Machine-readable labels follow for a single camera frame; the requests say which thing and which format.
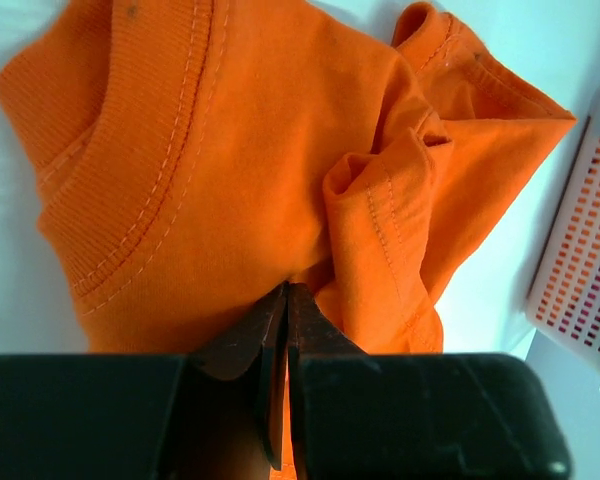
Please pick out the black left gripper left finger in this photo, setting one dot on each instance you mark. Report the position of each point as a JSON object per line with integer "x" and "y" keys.
{"x": 215, "y": 413}

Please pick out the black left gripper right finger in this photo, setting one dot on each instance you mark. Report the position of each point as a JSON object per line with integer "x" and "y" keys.
{"x": 429, "y": 416}

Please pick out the orange t-shirt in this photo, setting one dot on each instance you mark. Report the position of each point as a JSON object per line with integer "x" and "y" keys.
{"x": 192, "y": 156}

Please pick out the white plastic laundry basket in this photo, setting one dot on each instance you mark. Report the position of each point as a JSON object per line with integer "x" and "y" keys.
{"x": 564, "y": 300}

